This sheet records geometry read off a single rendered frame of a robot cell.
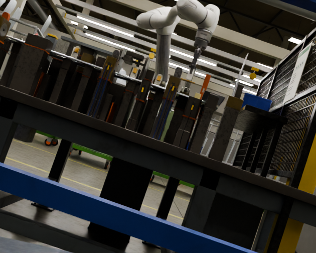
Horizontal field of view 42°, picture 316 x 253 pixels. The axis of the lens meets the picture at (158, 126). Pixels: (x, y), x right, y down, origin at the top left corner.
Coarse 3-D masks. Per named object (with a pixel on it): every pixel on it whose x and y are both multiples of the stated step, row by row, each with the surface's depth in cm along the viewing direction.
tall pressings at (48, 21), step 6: (0, 0) 624; (12, 0) 628; (0, 6) 634; (12, 6) 639; (18, 12) 630; (18, 18) 643; (48, 18) 631; (12, 24) 628; (48, 24) 650; (42, 30) 628
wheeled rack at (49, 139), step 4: (8, 52) 995; (4, 68) 1017; (0, 80) 1014; (36, 132) 924; (40, 132) 925; (48, 136) 926; (52, 136) 927; (48, 140) 932; (52, 140) 1012; (56, 140) 1012; (48, 144) 932; (52, 144) 1012; (56, 144) 1013
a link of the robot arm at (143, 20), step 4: (148, 12) 277; (152, 12) 275; (156, 12) 277; (140, 16) 277; (144, 16) 273; (148, 16) 270; (136, 20) 282; (140, 20) 276; (144, 20) 272; (148, 20) 270; (140, 24) 277; (144, 24) 273; (148, 24) 271; (144, 28) 278; (148, 28) 274; (152, 28) 272
